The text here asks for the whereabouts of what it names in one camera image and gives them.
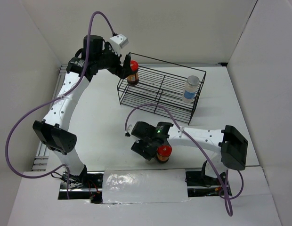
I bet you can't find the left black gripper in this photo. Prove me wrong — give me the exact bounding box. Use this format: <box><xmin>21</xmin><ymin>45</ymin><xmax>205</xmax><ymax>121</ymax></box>
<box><xmin>95</xmin><ymin>42</ymin><xmax>133</xmax><ymax>79</ymax></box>

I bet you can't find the red lid spice jar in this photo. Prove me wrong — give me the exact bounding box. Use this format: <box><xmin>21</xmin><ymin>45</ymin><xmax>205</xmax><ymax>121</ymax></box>
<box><xmin>156</xmin><ymin>145</ymin><xmax>172</xmax><ymax>163</ymax></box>
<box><xmin>127</xmin><ymin>60</ymin><xmax>139</xmax><ymax>86</ymax></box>

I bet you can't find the black lid white bottle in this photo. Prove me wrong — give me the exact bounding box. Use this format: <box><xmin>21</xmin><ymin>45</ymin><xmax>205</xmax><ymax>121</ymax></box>
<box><xmin>145</xmin><ymin>159</ymin><xmax>157</xmax><ymax>164</ymax></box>

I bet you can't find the silver lid white bottle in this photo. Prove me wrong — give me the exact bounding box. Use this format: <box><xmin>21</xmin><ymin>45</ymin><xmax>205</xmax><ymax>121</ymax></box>
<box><xmin>182</xmin><ymin>75</ymin><xmax>200</xmax><ymax>104</ymax></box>

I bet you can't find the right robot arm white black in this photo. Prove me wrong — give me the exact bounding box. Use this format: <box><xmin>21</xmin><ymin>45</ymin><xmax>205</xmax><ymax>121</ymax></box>
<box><xmin>125</xmin><ymin>121</ymin><xmax>248</xmax><ymax>185</ymax></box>

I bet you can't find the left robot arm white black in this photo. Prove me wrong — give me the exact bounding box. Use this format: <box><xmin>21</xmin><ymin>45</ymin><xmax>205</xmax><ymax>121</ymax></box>
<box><xmin>32</xmin><ymin>34</ymin><xmax>132</xmax><ymax>188</ymax></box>

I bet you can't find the white foil tape sheet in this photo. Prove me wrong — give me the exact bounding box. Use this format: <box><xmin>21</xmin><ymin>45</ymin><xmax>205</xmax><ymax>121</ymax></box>
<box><xmin>102</xmin><ymin>169</ymin><xmax>188</xmax><ymax>204</ymax></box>

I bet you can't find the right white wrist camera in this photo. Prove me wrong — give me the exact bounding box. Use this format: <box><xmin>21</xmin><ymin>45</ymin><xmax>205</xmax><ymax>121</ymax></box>
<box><xmin>125</xmin><ymin>124</ymin><xmax>132</xmax><ymax>137</ymax></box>

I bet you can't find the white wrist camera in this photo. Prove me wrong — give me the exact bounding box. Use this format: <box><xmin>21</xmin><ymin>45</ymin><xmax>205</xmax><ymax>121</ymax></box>
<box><xmin>109</xmin><ymin>34</ymin><xmax>129</xmax><ymax>56</ymax></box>
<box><xmin>125</xmin><ymin>124</ymin><xmax>132</xmax><ymax>137</ymax></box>

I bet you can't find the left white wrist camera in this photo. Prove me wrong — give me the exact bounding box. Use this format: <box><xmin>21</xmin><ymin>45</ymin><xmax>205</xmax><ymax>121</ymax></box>
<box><xmin>109</xmin><ymin>34</ymin><xmax>129</xmax><ymax>56</ymax></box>

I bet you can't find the black wire rack basket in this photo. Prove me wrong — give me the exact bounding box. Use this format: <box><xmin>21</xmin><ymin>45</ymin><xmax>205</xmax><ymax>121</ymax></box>
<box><xmin>117</xmin><ymin>53</ymin><xmax>206</xmax><ymax>124</ymax></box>

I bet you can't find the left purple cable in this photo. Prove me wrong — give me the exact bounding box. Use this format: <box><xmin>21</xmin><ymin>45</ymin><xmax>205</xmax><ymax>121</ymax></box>
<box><xmin>5</xmin><ymin>11</ymin><xmax>116</xmax><ymax>201</ymax></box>

